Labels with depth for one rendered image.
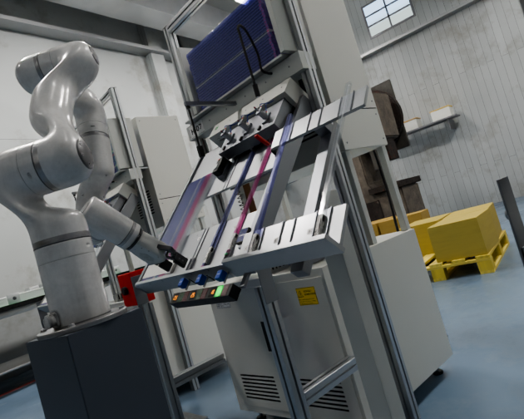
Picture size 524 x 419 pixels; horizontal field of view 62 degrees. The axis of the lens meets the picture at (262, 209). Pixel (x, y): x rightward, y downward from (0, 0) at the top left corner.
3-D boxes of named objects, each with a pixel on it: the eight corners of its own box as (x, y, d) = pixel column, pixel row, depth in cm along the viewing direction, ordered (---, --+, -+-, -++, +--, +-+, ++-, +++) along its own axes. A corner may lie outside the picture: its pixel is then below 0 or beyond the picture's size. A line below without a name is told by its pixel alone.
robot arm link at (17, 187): (74, 237, 91) (44, 128, 93) (-8, 261, 93) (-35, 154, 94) (100, 235, 103) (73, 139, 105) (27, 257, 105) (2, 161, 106)
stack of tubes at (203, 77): (277, 56, 161) (257, -13, 163) (201, 110, 199) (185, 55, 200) (299, 58, 170) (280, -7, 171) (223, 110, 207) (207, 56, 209)
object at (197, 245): (247, 266, 128) (239, 260, 127) (145, 288, 176) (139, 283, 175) (266, 213, 138) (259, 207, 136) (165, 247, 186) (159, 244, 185)
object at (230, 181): (286, 174, 148) (276, 165, 146) (185, 215, 196) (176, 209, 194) (310, 106, 165) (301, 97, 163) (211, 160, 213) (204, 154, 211)
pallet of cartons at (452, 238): (494, 273, 331) (477, 217, 333) (388, 289, 383) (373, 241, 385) (514, 242, 428) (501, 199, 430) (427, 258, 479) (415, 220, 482)
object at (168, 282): (252, 273, 129) (234, 262, 125) (149, 293, 177) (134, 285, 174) (253, 270, 129) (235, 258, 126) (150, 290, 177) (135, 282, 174)
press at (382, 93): (457, 222, 768) (406, 61, 783) (437, 235, 661) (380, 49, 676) (375, 241, 858) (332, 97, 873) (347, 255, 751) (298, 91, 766)
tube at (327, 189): (319, 248, 93) (316, 245, 93) (314, 248, 94) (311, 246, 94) (352, 84, 119) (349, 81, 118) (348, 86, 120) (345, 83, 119)
